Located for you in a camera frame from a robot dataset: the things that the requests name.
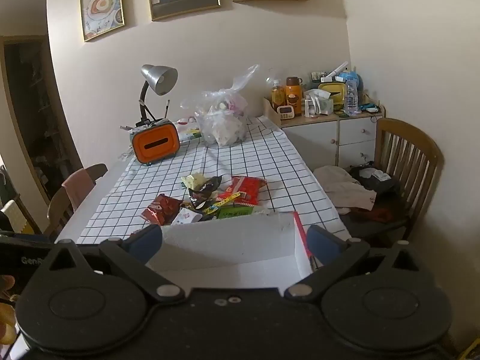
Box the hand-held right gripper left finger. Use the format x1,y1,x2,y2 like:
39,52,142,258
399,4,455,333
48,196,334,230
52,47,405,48
26,225,186,304

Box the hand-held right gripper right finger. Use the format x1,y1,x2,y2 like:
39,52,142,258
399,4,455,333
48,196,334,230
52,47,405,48
284,225,436,302

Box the brown cookie packet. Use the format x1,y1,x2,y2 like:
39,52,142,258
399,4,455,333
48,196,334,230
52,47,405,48
140,194,183,226

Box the pale blue snack packet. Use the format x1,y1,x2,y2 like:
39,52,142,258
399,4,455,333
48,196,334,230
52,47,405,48
172,207,204,226

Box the black snack packet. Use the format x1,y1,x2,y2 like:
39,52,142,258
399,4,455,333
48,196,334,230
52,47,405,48
188,175,223,211

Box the cream snack packet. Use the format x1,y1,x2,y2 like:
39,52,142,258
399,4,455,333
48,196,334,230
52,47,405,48
181,172,207,191

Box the white cardboard box red trim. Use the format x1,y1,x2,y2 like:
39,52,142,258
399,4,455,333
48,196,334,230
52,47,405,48
146,212,319,289

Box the yellow cartoon snack packet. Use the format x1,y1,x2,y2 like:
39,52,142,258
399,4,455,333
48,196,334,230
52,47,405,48
204,191,241,211

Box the small green snack packet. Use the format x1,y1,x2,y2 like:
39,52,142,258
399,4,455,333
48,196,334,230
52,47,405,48
218,204,252,219

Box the red snack packet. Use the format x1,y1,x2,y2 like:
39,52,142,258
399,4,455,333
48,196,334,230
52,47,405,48
217,176,268,207

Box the beige clothes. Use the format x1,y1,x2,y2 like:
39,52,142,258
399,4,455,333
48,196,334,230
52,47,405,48
313,165,377,214

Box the wooden chair with cloth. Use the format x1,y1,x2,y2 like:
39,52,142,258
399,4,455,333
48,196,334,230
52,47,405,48
47,163,109,239

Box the black bag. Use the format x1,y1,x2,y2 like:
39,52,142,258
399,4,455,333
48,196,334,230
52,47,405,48
349,163,400,196

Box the pink cloth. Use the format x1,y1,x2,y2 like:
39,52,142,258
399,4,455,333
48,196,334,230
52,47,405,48
62,168,96,211

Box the orange tissue box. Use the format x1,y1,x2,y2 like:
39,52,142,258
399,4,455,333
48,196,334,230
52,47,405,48
130,119,181,166

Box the checked tablecloth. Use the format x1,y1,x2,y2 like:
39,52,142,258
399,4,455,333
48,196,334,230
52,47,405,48
76,115,351,246

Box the white cabinet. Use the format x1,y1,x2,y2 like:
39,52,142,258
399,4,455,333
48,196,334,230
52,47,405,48
280,110,387,169

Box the flat green printed packet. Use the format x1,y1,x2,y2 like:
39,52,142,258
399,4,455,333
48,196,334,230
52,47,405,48
178,118,203,142

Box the wooden chair with slats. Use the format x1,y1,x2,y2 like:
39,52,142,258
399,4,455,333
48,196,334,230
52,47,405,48
339,117,443,248

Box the wooden desktop organizer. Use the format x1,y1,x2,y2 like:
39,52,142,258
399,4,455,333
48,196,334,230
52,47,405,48
263,97,282,128

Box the clear plastic bag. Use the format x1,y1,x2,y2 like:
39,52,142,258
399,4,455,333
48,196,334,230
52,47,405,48
181,64,260,147

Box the white tissue pack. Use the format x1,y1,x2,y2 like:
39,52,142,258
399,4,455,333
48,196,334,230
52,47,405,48
304,89,334,116

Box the clear water bottle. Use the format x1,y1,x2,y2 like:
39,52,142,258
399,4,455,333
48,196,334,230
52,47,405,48
344,79,359,116

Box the orange thermos bottle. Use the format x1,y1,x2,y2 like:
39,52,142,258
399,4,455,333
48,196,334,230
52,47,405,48
285,77,304,117

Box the yellow tissue box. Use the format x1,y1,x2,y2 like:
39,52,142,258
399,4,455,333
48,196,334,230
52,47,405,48
318,82,347,110

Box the yellow liquid bottle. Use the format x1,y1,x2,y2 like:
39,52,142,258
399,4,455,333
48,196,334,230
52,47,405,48
271,79,286,111

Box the grey desk lamp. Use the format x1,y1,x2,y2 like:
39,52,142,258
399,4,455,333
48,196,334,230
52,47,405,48
139,64,178,126

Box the blue globe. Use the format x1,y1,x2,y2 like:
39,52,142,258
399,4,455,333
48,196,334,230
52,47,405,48
343,69,366,92

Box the framed food picture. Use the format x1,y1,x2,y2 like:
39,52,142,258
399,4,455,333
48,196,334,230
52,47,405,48
79,0,125,43

